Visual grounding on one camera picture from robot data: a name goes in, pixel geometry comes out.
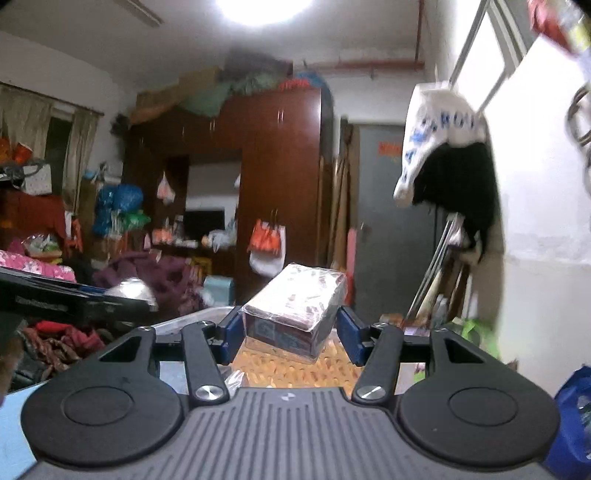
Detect floral blanket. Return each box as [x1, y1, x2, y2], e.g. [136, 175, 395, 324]
[0, 249, 77, 283]

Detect blue shopping bag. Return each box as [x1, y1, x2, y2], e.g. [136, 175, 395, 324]
[544, 364, 591, 476]

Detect brown wooden wardrobe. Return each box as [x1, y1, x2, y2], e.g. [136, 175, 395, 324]
[122, 88, 334, 296]

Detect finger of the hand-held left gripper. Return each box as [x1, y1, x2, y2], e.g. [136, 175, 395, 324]
[81, 295, 158, 324]
[0, 268, 109, 296]

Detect red hanging bag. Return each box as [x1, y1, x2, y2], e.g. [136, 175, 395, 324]
[529, 0, 591, 57]

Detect cardboard box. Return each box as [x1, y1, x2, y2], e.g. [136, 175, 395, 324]
[129, 67, 222, 125]

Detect white plastic basket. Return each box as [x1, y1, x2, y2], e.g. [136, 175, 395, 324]
[152, 307, 444, 393]

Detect black television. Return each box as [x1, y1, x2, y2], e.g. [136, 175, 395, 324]
[185, 210, 226, 241]

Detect maroon garment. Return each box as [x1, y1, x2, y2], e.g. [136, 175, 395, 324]
[92, 251, 205, 320]

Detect coiled rope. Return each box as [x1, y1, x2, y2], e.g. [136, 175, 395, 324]
[567, 85, 591, 155]

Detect blue plastic bag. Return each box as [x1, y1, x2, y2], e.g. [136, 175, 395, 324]
[92, 184, 145, 237]

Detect window frame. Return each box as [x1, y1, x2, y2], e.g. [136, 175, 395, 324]
[450, 0, 539, 114]

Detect red pipe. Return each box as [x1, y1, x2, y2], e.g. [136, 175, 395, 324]
[295, 0, 426, 75]

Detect pink white plastic bag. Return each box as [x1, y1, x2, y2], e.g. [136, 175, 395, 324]
[157, 172, 177, 206]

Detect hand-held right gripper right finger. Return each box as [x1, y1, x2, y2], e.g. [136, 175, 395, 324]
[337, 307, 527, 404]

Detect metal folding stand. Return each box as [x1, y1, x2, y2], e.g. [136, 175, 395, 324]
[405, 216, 464, 326]

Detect white hoodie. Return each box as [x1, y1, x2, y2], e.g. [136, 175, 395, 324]
[393, 82, 489, 206]

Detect ceiling lamp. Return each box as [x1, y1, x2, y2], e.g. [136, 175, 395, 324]
[216, 0, 320, 25]

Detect teal bin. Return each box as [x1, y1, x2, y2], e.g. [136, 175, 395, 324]
[203, 276, 235, 308]

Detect grey door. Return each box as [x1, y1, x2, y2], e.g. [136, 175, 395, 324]
[351, 124, 445, 319]

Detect pile of clothes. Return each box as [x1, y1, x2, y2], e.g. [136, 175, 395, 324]
[9, 319, 108, 384]

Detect green bag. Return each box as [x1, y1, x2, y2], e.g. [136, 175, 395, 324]
[461, 318, 502, 361]

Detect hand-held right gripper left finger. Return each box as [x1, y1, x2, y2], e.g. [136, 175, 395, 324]
[51, 310, 243, 407]

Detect orange white plastic bag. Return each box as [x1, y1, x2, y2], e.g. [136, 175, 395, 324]
[248, 219, 287, 278]

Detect wooden planks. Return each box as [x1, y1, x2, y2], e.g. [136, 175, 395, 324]
[329, 119, 356, 271]

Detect purple white box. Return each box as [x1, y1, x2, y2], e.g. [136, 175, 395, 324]
[242, 264, 348, 365]

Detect black garment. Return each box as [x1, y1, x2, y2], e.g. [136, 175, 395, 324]
[412, 142, 502, 265]

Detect beige curtain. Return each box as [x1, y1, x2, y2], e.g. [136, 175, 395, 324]
[0, 85, 100, 197]

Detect green cloth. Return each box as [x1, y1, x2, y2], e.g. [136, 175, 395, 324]
[182, 76, 283, 118]

